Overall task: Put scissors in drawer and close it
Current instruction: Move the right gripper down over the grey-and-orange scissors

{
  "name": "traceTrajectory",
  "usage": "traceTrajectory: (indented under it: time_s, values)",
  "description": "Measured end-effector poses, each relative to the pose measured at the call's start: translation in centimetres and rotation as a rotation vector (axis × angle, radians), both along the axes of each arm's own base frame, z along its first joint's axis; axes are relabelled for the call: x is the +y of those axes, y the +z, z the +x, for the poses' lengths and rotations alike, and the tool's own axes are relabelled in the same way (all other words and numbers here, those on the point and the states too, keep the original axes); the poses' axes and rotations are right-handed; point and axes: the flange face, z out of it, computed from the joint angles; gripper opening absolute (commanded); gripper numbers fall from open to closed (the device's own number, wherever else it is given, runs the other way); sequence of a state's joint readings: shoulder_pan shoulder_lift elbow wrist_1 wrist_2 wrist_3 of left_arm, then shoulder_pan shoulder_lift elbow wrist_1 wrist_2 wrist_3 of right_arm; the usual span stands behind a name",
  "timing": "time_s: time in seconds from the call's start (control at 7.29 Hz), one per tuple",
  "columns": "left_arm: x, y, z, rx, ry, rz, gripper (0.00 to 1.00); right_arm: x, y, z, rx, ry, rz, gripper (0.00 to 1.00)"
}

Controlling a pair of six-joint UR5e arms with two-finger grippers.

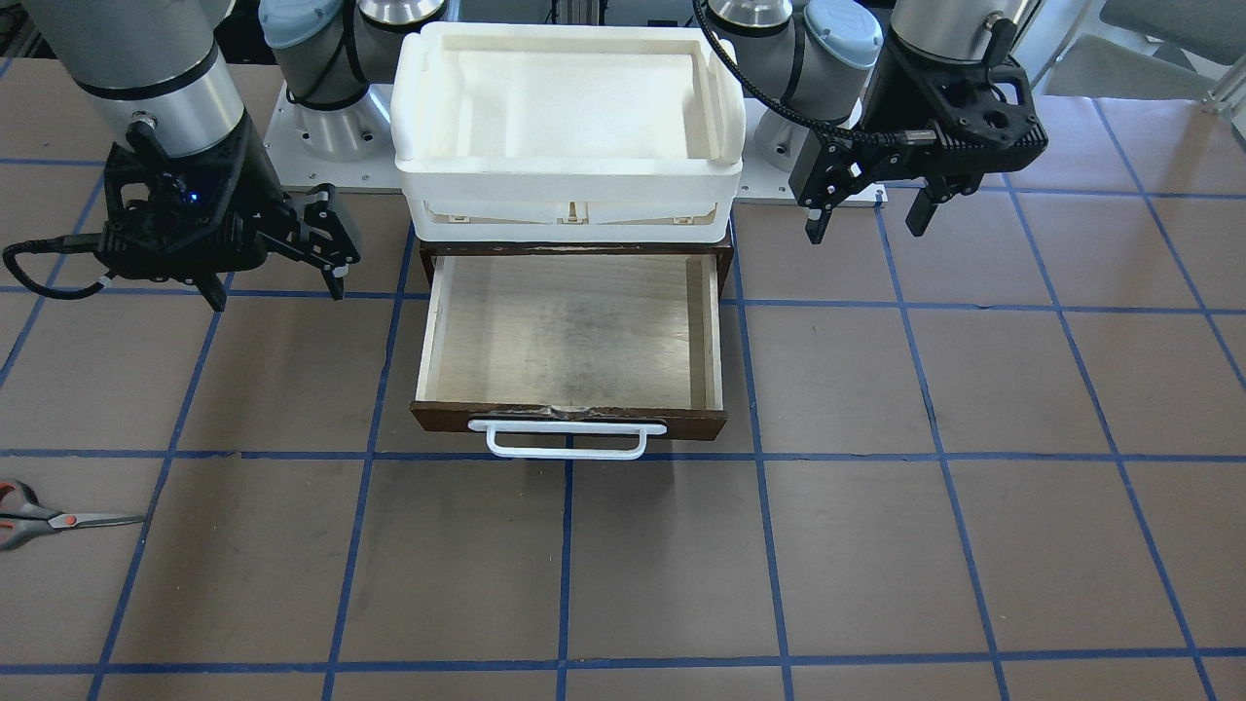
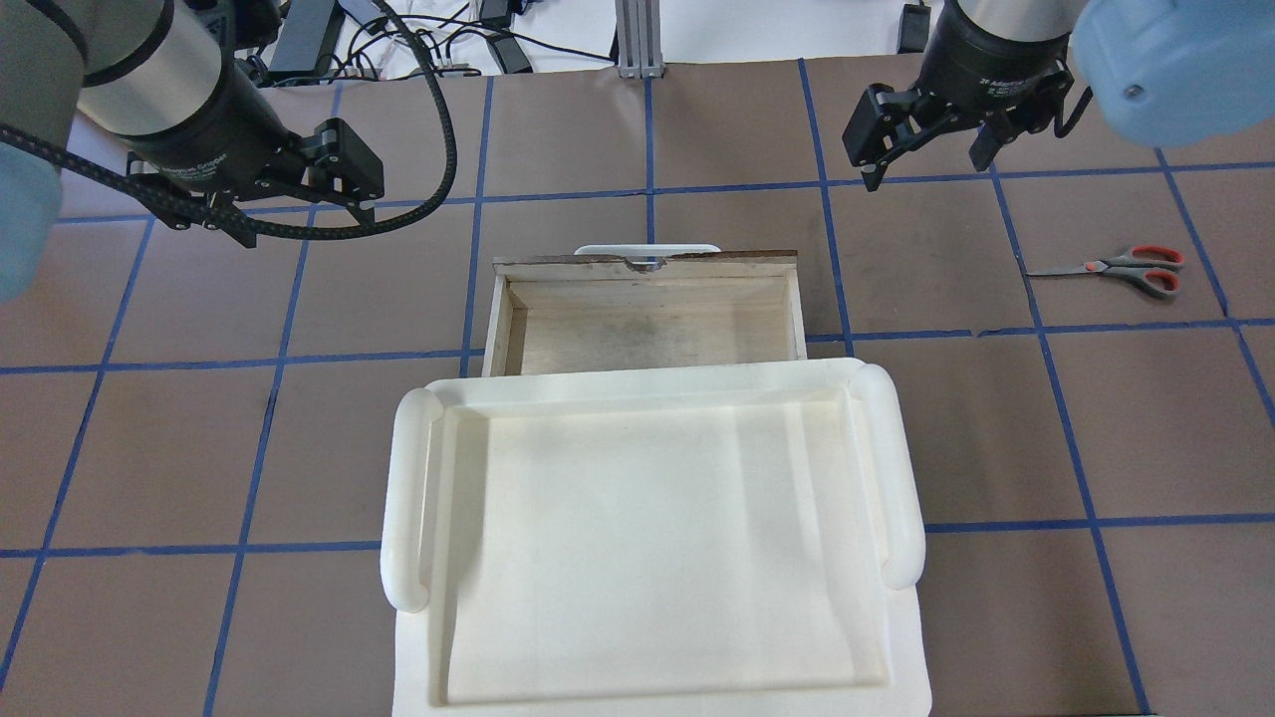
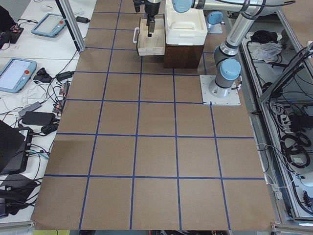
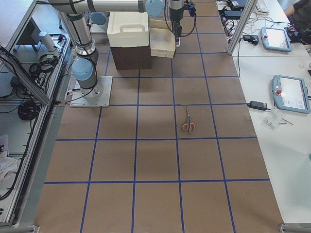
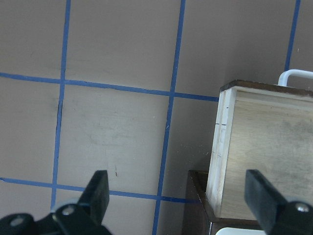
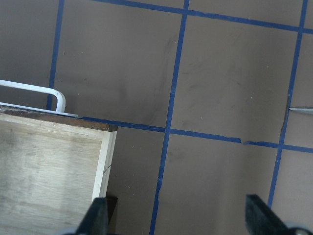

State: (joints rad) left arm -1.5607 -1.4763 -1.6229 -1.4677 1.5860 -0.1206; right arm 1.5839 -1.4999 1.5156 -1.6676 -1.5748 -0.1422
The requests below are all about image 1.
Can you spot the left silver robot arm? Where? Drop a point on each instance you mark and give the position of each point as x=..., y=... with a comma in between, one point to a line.
x=810, y=63

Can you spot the wooden drawer with white handle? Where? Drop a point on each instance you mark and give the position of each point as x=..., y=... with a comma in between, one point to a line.
x=612, y=344

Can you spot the orange grey scissors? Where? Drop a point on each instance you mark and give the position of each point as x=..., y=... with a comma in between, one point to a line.
x=23, y=517

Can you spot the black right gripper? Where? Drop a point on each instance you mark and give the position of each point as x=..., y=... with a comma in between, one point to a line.
x=255, y=187

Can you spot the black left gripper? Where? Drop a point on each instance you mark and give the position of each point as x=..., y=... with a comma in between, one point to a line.
x=888, y=105

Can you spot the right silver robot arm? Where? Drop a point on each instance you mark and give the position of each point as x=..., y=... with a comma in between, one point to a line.
x=161, y=59

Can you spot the white plastic tray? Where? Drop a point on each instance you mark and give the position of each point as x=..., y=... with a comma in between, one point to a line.
x=566, y=134

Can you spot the grey chair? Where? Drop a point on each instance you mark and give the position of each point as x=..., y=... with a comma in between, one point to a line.
x=1152, y=50

